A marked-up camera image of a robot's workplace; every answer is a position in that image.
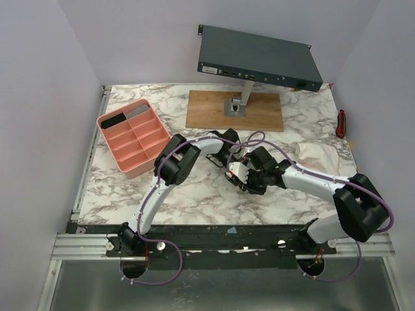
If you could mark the pink compartment organizer tray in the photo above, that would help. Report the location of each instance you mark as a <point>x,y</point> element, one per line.
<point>135,143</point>

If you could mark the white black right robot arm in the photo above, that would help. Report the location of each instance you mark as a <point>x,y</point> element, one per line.
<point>360,210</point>

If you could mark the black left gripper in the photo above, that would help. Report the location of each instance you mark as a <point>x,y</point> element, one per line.
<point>240,159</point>

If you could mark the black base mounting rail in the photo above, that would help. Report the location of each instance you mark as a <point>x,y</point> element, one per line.
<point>204,247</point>

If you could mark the grey striped item in tray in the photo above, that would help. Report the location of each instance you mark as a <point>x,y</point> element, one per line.
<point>137,111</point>

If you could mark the wooden base board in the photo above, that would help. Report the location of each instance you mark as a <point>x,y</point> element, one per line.
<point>220,110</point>

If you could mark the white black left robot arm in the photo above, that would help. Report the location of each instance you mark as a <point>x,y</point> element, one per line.
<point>171,168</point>

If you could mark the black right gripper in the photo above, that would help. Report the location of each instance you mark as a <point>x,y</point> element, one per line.
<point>248,186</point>

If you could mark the red black utility knife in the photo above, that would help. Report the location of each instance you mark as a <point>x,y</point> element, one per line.
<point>340,131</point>

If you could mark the blue-grey rack network device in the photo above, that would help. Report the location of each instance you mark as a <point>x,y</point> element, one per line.
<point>255,58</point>

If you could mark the metal support stand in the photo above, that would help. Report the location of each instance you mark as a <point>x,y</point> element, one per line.
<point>241,98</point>

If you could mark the white pink-trimmed cloth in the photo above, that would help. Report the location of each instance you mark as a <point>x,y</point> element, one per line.
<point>319,157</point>

